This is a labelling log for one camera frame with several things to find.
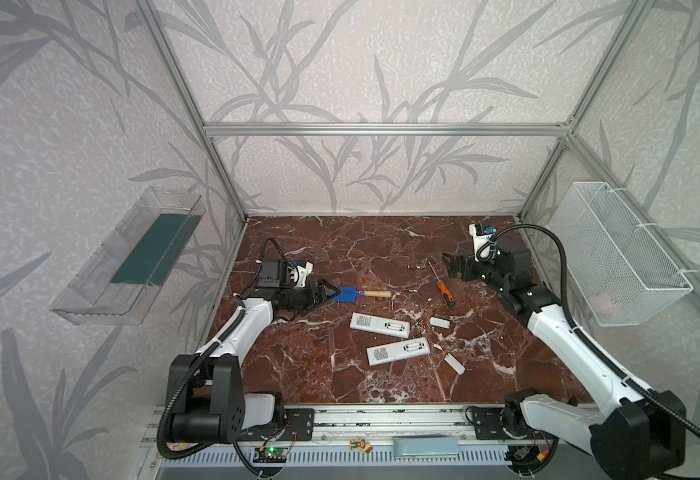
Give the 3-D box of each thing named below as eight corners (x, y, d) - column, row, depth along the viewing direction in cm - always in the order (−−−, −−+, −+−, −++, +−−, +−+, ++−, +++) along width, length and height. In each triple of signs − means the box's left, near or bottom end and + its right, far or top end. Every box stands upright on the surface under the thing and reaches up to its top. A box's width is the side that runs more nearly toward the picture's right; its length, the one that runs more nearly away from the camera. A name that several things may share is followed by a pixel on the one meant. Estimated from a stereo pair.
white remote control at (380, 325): (348, 328, 92) (348, 325, 91) (352, 314, 96) (352, 310, 94) (409, 339, 90) (410, 336, 88) (410, 324, 93) (411, 321, 92)
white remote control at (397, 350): (369, 366, 85) (369, 364, 83) (366, 350, 88) (366, 348, 86) (430, 352, 88) (431, 349, 86) (424, 337, 91) (425, 334, 89)
